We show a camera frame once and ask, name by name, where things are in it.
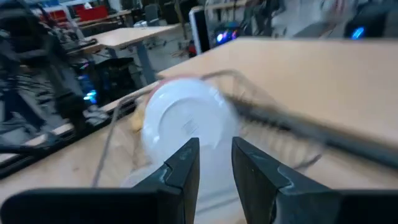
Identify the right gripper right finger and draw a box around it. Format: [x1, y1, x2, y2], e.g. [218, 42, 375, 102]
[231, 136, 398, 224]

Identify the red storage bin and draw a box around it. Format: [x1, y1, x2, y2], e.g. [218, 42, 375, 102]
[75, 4, 109, 22]

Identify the computer with blue lights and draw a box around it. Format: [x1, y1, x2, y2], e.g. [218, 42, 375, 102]
[213, 21, 242, 47]

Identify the grey wire dish rack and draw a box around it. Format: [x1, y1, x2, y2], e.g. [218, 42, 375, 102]
[91, 68, 398, 187]

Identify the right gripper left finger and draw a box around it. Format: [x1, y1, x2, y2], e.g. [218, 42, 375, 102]
[0, 138, 201, 224]

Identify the black table edge frame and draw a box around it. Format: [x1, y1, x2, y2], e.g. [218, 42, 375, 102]
[0, 98, 138, 180]

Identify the pink plate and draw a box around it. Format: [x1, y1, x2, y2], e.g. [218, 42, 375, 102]
[148, 75, 203, 97]

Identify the black device blue light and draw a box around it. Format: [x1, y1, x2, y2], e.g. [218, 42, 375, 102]
[343, 1, 398, 40]

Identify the floral patterned plate blue rim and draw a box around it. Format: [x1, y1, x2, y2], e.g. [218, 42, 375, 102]
[141, 77, 241, 166]

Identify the black computer monitor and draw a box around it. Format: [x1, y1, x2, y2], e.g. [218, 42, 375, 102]
[188, 5, 211, 56]

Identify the light wooden desk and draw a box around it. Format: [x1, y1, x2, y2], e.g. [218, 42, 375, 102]
[81, 23, 187, 85]

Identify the yellow checked cloth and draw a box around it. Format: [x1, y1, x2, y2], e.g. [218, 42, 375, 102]
[129, 102, 149, 133]

